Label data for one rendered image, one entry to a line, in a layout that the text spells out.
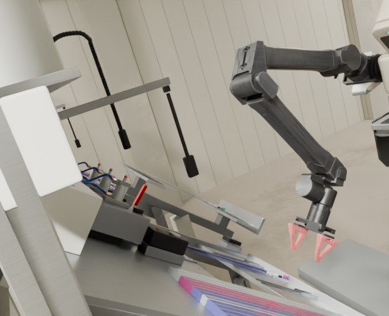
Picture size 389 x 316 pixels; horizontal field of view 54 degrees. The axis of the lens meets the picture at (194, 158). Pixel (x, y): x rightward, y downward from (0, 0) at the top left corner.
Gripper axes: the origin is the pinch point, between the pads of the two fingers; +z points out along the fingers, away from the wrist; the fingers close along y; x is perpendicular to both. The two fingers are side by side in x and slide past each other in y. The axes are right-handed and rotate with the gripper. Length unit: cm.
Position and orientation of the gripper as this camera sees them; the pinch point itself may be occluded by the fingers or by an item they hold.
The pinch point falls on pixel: (305, 252)
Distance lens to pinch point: 116.8
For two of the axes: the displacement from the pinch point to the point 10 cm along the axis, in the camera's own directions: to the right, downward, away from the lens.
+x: 8.2, 3.5, 4.5
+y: 4.4, 1.0, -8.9
